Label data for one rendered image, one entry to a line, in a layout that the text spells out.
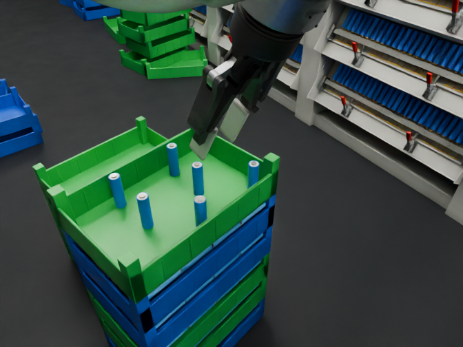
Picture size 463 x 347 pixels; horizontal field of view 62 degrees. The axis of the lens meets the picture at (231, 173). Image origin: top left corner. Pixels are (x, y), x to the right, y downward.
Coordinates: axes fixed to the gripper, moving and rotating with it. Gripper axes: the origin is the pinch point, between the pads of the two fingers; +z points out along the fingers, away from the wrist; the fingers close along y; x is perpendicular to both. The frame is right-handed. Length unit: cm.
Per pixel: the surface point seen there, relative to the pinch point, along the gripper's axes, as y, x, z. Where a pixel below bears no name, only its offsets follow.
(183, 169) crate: 2.5, 4.6, 18.8
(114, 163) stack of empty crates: 4, 26, 46
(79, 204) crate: -16.6, 8.2, 18.0
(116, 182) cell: -11.4, 6.5, 13.4
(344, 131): 87, -3, 54
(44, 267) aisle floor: -20, 20, 70
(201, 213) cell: -6.0, -6.4, 8.7
